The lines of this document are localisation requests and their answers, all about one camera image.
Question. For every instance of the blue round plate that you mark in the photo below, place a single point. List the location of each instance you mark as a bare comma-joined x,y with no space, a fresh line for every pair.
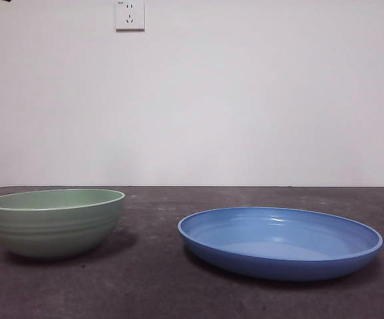
278,267

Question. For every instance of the green ribbed bowl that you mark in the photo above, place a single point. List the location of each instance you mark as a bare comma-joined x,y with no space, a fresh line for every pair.
56,232

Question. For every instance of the white wall socket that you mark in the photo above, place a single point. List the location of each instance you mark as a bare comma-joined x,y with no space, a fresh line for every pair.
130,18

